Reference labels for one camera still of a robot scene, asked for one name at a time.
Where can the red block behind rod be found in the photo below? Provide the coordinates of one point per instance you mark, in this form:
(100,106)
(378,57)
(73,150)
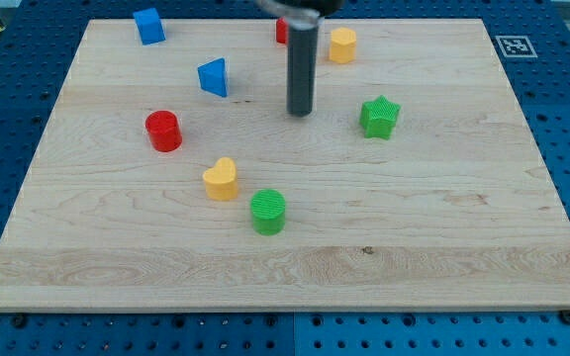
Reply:
(281,31)

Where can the yellow hexagon block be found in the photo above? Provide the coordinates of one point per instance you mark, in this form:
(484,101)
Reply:
(343,45)

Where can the blue triangular prism block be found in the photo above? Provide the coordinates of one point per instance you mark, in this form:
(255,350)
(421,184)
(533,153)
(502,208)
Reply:
(213,77)

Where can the light wooden board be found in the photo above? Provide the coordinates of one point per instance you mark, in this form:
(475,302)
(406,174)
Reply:
(455,212)

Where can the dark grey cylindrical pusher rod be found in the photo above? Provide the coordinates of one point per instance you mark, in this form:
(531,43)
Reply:
(302,42)

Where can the green cylinder block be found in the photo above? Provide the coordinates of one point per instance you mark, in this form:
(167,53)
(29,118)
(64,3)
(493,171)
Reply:
(268,208)

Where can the red cylinder block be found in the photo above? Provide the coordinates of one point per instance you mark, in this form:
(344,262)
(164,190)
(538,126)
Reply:
(163,130)

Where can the blue cube block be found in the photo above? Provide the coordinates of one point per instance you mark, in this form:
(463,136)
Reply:
(149,25)

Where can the white fiducial marker tag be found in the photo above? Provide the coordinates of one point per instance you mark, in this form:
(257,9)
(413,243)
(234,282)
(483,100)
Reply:
(515,46)

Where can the green star block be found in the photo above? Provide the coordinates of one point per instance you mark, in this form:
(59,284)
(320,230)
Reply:
(379,117)

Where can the yellow heart block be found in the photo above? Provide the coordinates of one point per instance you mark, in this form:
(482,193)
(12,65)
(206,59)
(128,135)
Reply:
(221,180)

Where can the black and silver rod mount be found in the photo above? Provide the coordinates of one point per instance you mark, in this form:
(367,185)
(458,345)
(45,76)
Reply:
(300,13)

